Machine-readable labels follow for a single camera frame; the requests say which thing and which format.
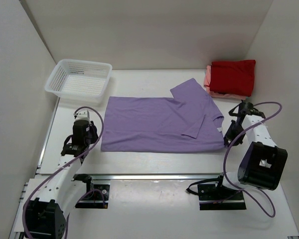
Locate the red folded t shirt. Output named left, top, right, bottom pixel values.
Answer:
left=209, top=60, right=256, bottom=97

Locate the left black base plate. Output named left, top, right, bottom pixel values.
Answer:
left=75, top=180, right=111, bottom=209

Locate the purple cable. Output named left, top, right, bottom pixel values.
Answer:
left=199, top=101, right=283, bottom=218
left=22, top=106, right=108, bottom=239

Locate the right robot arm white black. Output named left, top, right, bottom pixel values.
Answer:
left=186, top=101, right=288, bottom=200

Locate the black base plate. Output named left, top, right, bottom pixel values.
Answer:
left=197, top=184, right=246, bottom=211
left=75, top=180, right=111, bottom=209

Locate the purple t shirt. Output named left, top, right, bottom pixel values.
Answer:
left=101, top=78, right=224, bottom=153

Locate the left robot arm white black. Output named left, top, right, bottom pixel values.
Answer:
left=22, top=107, right=103, bottom=239

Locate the pink folded t shirt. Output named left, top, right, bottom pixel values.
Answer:
left=203, top=65, right=247, bottom=100

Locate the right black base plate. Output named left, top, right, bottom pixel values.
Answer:
left=197, top=184, right=246, bottom=211

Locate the aluminium rail frame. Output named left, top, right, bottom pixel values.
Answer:
left=8, top=99, right=299, bottom=239

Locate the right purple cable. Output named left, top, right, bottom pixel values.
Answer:
left=199, top=101, right=283, bottom=218

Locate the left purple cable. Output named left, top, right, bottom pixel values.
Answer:
left=22, top=106, right=108, bottom=239

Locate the white plastic basket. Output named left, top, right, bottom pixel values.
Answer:
left=44, top=59, right=113, bottom=104

